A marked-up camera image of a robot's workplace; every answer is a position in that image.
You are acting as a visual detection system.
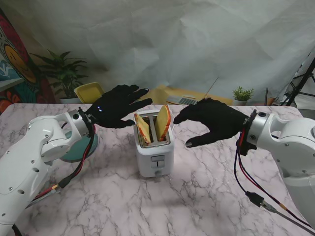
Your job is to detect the black tripod stand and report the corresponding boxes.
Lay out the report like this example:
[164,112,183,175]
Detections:
[286,53,315,106]

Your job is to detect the small green potted plant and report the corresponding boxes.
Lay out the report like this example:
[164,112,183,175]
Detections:
[232,86,254,106]

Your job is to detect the colourful smiley mural banner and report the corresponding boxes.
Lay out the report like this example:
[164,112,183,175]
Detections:
[0,7,56,115]

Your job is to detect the teal round plate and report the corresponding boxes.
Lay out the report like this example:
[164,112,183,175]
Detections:
[61,130,99,163]

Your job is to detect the white two-slot toaster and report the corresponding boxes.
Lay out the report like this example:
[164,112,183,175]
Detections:
[133,110,176,179]

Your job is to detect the large green potted plant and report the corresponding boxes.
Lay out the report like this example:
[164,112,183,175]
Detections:
[31,50,89,104]

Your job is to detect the yellow plastic chair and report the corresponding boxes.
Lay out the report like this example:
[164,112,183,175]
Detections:
[73,82,104,104]

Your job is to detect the yellow wooden desk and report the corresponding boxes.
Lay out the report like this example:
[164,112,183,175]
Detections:
[144,85,233,106]

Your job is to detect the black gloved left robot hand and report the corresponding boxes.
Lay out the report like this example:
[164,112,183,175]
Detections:
[85,85,154,129]

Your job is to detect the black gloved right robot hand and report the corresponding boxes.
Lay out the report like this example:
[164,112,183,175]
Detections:
[173,97,250,148]

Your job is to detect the toy toast slice orange crust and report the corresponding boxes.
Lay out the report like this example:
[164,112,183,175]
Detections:
[134,113,152,145]
[156,104,172,142]

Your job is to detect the white crumpled backdrop sheet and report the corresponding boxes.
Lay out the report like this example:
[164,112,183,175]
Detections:
[0,0,315,104]

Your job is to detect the open silver laptop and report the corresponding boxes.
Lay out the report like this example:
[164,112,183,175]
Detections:
[167,76,220,105]

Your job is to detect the left arm red black cables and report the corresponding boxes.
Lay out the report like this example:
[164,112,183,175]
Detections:
[12,122,98,236]

